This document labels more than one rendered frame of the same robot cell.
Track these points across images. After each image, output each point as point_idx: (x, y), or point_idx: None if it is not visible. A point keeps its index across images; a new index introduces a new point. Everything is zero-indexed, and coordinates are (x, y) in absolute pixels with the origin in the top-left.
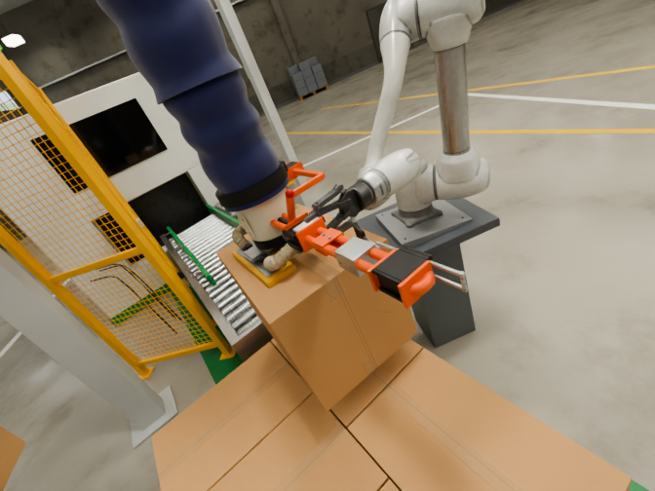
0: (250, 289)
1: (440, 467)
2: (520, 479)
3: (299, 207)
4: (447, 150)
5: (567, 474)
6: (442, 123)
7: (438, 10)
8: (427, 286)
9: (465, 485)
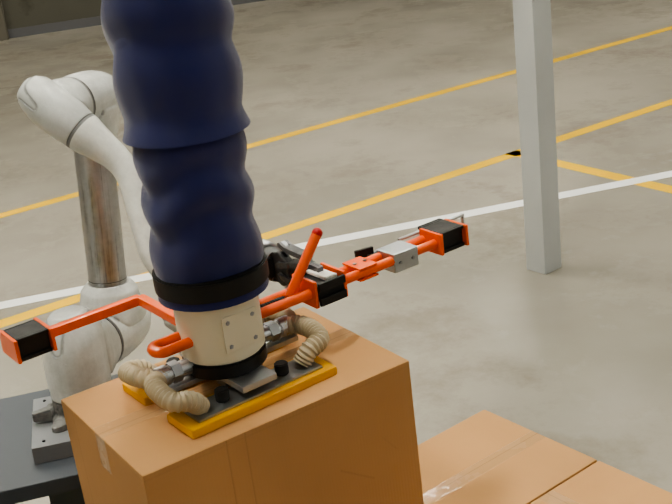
0: (326, 391)
1: (476, 494)
2: (487, 453)
3: (92, 391)
4: (115, 278)
5: (482, 432)
6: (102, 240)
7: (108, 98)
8: None
9: (493, 481)
